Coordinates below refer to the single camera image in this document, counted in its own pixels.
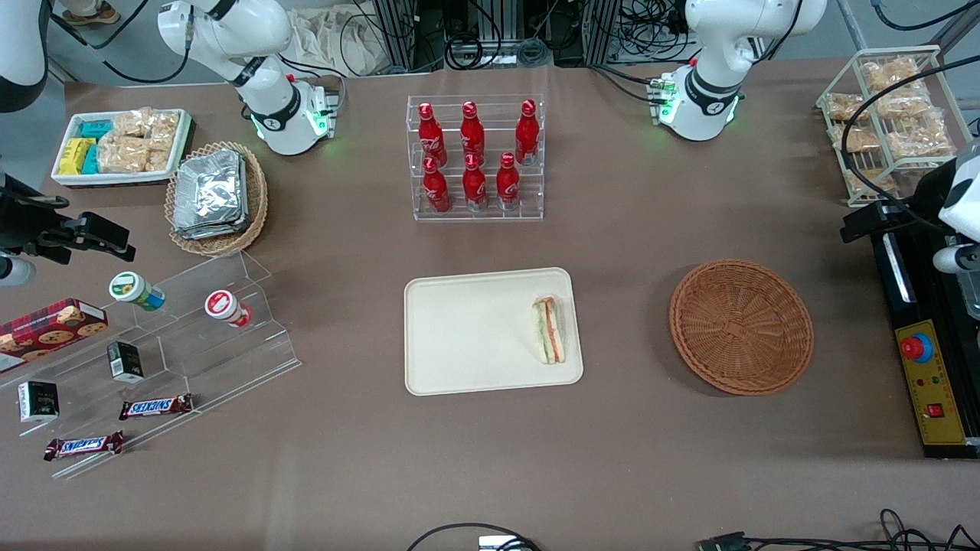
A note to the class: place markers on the red cola bottle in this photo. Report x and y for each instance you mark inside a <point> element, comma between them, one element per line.
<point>436,191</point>
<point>472,134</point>
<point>431,136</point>
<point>527,138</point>
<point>475,187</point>
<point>507,185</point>

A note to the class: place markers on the black yellow control box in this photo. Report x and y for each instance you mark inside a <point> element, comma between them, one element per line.
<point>934,413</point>

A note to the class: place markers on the brown snickers bar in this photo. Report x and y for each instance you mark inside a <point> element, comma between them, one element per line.
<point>155,406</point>
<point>83,446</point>

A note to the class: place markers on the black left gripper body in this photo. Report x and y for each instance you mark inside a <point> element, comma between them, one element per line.
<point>913,212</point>

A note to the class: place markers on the brown shoe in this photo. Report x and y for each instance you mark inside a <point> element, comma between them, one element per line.
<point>92,14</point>

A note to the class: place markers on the triangle sandwich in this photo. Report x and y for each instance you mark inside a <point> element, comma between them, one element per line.
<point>550,330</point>

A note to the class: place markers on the tan wicker basket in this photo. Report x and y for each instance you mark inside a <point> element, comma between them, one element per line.
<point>256,199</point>

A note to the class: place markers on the clear acrylic stepped stand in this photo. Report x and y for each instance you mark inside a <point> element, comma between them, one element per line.
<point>222,360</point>

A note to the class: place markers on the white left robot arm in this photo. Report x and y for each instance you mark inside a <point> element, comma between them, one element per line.
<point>712,84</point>

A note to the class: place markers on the white cloth bag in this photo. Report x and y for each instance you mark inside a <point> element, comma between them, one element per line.
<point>329,42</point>

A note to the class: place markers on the brown wicker basket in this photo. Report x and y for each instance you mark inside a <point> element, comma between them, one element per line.
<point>739,329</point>

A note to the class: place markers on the white rectangular snack bin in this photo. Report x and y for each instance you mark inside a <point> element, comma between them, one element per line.
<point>69,177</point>

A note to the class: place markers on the yellow snack pack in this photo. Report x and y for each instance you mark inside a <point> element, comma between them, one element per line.
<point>74,157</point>

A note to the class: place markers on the green lidded cup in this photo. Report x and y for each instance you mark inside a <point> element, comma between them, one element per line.
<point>134,289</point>

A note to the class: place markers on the aluminium frame post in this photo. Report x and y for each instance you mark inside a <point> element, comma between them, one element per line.
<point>601,30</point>
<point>398,34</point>

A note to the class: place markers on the red cookie box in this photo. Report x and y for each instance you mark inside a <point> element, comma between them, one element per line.
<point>46,329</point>

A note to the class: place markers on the white plug adapter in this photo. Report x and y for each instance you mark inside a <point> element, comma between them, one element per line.
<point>498,543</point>

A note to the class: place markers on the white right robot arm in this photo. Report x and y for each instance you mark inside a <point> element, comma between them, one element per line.
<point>276,107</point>

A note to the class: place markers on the cream plastic tray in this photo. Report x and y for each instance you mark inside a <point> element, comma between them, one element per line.
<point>475,333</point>

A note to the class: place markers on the small black carton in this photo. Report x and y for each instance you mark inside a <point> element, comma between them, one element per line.
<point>125,361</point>
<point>38,402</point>

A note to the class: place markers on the teal snack pack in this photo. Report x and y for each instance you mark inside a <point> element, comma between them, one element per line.
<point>96,128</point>
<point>91,159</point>

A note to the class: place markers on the clear acrylic bottle rack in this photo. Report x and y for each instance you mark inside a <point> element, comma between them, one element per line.
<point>528,191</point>

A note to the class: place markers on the clear bag of crackers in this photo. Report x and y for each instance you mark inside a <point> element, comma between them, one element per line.
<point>164,126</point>
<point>857,139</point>
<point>842,107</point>
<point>907,105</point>
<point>158,157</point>
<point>919,139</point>
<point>869,184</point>
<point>888,74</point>
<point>122,154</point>
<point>132,122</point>

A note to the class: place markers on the silver foil packet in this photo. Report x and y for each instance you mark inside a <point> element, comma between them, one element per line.
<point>208,195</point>

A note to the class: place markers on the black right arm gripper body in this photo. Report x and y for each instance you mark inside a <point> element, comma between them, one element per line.
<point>24,222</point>

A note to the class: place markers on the red lidded cup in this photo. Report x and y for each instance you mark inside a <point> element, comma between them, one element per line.
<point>224,306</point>

